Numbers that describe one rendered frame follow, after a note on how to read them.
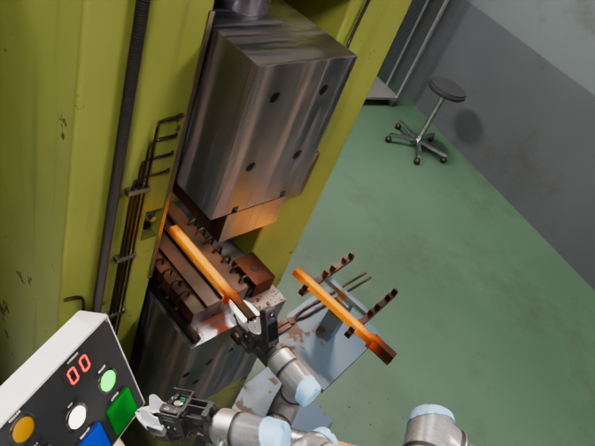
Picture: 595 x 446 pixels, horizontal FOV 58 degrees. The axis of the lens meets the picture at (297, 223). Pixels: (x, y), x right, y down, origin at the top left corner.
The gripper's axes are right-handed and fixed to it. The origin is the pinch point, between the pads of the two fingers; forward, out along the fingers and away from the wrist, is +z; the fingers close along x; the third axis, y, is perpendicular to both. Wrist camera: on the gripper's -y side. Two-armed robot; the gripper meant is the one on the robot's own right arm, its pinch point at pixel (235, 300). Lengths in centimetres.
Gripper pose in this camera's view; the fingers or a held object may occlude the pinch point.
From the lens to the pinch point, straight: 160.1
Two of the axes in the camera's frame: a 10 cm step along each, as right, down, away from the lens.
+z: -6.5, -6.4, 4.1
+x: 6.9, -2.7, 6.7
